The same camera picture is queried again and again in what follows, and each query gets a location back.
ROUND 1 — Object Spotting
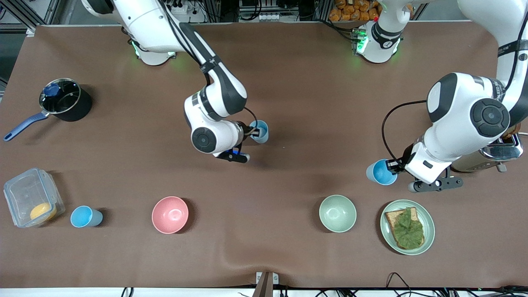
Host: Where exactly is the pink bowl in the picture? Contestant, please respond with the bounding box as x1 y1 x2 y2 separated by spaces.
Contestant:
151 196 189 234

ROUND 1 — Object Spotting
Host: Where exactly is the green lettuce leaf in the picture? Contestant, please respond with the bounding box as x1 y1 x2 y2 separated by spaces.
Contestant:
392 207 424 249

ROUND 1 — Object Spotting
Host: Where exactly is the aluminium frame profile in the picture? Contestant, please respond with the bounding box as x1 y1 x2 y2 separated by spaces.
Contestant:
0 0 63 37

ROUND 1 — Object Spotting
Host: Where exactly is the glass lid blue knob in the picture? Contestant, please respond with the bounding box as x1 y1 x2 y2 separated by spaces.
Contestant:
39 78 81 115

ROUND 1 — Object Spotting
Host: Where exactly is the blue plastic cup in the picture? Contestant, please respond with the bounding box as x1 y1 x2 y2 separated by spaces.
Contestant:
366 159 399 186
70 205 104 228
249 120 269 144

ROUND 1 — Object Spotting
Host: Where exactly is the metal table clamp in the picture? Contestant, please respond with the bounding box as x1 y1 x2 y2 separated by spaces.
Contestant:
255 271 279 297

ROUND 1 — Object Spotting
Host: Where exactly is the toast bread slice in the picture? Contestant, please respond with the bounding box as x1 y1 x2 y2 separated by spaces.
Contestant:
384 207 425 250

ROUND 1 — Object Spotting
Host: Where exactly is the pale green bowl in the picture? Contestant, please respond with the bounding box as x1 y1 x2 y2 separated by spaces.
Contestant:
319 194 357 233

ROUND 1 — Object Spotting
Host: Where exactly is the beige metal toaster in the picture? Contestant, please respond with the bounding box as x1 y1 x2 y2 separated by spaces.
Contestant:
450 131 524 173

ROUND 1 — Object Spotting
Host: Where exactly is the bag of orange bread rolls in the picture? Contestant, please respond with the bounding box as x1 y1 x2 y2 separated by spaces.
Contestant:
328 0 381 22

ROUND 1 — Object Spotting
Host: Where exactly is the white power strip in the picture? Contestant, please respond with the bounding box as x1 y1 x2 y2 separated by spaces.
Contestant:
167 1 189 16

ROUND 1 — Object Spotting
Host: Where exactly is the brown table cloth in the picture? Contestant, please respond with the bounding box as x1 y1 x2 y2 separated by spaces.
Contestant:
0 21 528 289

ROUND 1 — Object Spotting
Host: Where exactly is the clear plastic food container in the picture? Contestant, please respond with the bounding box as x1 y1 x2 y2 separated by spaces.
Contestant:
3 167 66 229

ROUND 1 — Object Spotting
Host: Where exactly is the black saucepan blue handle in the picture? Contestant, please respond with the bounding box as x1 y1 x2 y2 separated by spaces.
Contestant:
3 78 93 142

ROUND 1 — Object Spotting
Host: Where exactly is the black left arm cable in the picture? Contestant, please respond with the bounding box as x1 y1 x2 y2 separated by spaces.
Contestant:
381 99 428 165

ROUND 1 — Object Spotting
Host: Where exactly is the yellow round food piece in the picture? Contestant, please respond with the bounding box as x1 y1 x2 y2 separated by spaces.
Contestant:
30 202 57 222

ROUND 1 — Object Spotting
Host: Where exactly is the pale green plate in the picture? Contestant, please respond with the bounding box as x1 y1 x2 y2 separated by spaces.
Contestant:
380 200 436 256

